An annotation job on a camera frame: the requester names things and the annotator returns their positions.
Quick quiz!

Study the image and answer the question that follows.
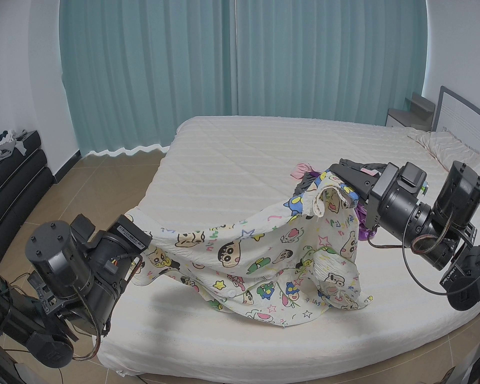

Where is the blue-green curtain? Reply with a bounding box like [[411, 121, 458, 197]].
[[60, 0, 239, 157], [234, 0, 429, 127]]

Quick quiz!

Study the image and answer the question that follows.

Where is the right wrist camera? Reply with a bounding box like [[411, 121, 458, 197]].
[[398, 162, 429, 196]]

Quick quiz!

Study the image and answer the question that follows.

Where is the cream pillow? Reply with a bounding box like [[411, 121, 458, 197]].
[[407, 127, 480, 177]]

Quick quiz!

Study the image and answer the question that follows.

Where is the bed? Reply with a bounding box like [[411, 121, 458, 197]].
[[92, 86, 480, 379]]

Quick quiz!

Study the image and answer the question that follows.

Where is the white printed pyjama top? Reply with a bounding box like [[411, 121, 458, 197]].
[[125, 169, 374, 328]]

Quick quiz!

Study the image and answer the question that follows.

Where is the black chest of drawers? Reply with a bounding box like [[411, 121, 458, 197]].
[[0, 129, 58, 259]]

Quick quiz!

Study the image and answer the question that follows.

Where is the pile of clothes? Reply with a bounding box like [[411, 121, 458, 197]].
[[290, 158, 391, 241]]

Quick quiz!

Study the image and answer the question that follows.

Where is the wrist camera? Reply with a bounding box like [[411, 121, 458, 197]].
[[70, 214, 96, 242], [398, 162, 429, 196]]

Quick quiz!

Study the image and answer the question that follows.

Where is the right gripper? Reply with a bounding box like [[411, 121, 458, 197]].
[[329, 163, 435, 235]]

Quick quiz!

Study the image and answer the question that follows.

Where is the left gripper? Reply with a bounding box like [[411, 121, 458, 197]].
[[90, 214, 152, 297]]

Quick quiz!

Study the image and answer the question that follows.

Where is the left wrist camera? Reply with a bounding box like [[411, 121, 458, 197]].
[[70, 214, 96, 242]]

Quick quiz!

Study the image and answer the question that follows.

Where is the grey white bedside table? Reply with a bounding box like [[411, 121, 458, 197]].
[[386, 92, 438, 132]]

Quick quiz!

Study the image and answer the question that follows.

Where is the grey garment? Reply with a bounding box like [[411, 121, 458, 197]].
[[0, 129, 29, 159]]

